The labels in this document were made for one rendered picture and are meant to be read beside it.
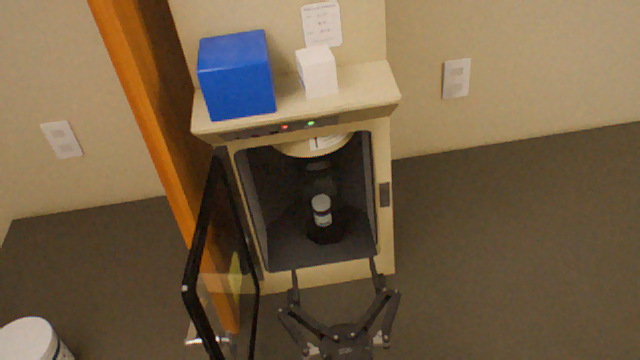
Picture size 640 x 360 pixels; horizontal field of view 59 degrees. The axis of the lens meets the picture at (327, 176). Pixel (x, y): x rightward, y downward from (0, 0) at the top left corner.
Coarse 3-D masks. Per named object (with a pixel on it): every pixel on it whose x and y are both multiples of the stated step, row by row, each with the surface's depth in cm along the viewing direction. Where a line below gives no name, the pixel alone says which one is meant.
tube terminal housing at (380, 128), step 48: (192, 0) 83; (240, 0) 83; (288, 0) 84; (192, 48) 88; (288, 48) 90; (336, 48) 91; (384, 48) 92; (240, 144) 101; (384, 144) 105; (240, 192) 109; (384, 240) 123; (288, 288) 130
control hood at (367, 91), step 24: (360, 72) 91; (384, 72) 90; (288, 96) 88; (336, 96) 86; (360, 96) 86; (384, 96) 85; (192, 120) 86; (240, 120) 84; (264, 120) 84; (288, 120) 85; (360, 120) 96
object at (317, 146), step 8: (328, 136) 106; (336, 136) 107; (344, 136) 108; (272, 144) 110; (280, 144) 108; (288, 144) 107; (296, 144) 106; (304, 144) 106; (312, 144) 106; (320, 144) 106; (328, 144) 106; (336, 144) 107; (288, 152) 107; (296, 152) 107; (304, 152) 106; (312, 152) 106; (320, 152) 106; (328, 152) 107
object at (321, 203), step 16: (336, 160) 116; (336, 176) 119; (304, 192) 120; (320, 192) 119; (336, 192) 121; (304, 208) 125; (320, 208) 122; (336, 208) 124; (320, 224) 125; (336, 224) 127
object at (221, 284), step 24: (216, 192) 96; (216, 216) 95; (216, 240) 94; (240, 240) 111; (216, 264) 93; (240, 264) 109; (216, 288) 92; (240, 288) 108; (192, 312) 79; (216, 312) 91; (240, 312) 106; (216, 336) 90; (240, 336) 105
